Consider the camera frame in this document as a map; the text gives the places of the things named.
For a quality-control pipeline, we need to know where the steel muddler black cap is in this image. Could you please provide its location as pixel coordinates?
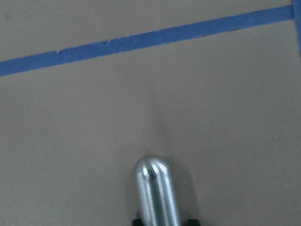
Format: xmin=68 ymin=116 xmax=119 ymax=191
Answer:
xmin=135 ymin=155 xmax=182 ymax=226

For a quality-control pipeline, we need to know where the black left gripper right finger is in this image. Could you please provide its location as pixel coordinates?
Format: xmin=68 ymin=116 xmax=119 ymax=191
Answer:
xmin=186 ymin=219 xmax=200 ymax=226

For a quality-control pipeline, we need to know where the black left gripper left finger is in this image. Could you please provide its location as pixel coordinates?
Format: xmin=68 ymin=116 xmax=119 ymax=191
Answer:
xmin=132 ymin=218 xmax=143 ymax=226

